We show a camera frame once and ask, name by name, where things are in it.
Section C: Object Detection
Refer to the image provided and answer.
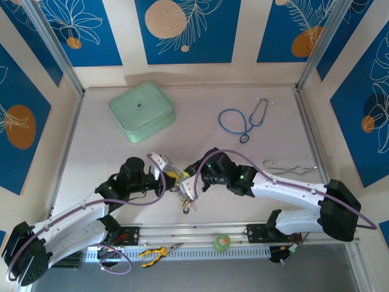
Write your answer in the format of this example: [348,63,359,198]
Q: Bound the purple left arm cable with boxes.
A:
[5,153,167,282]

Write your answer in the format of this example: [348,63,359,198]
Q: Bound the aluminium frame post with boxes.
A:
[21,0,86,97]
[296,0,356,92]

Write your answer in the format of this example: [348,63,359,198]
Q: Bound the grey slotted cable duct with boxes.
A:
[83,245,272,263]

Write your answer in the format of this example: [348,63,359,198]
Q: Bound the aluminium table edge rail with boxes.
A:
[293,89,332,183]
[45,91,84,214]

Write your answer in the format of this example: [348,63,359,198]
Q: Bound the silver wire clip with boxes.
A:
[262,159,318,177]

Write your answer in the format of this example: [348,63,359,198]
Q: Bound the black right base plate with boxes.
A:
[246,223,305,244]

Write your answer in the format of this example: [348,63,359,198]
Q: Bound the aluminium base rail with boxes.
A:
[120,221,361,244]

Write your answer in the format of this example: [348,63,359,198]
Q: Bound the blue stethoscope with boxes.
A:
[218,97,274,144]

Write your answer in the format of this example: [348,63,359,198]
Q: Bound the green tape roll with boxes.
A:
[214,233,232,253]

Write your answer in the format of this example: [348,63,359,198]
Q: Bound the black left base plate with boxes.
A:
[108,224,141,246]

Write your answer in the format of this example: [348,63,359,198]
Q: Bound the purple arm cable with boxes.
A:
[196,148,377,267]
[5,153,167,282]

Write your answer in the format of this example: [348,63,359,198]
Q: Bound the mint green zip case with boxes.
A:
[108,81,176,144]

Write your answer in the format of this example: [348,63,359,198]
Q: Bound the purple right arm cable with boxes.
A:
[196,148,377,267]

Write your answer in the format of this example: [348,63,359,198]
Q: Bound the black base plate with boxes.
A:
[108,224,141,246]
[246,223,305,244]

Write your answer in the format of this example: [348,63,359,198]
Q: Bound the yellow black pliers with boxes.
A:
[139,242,185,268]

